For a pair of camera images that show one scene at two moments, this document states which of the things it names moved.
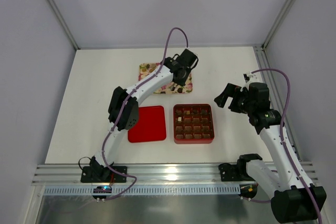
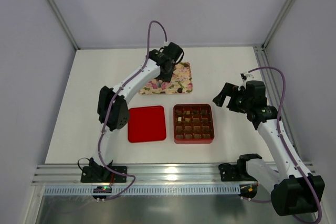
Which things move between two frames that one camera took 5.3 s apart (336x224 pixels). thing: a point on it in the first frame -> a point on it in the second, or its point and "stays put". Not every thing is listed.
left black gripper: x=181 y=77 -> x=164 y=76
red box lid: x=151 y=126 stays put
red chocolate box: x=193 y=124 stays put
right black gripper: x=234 y=100 stays put
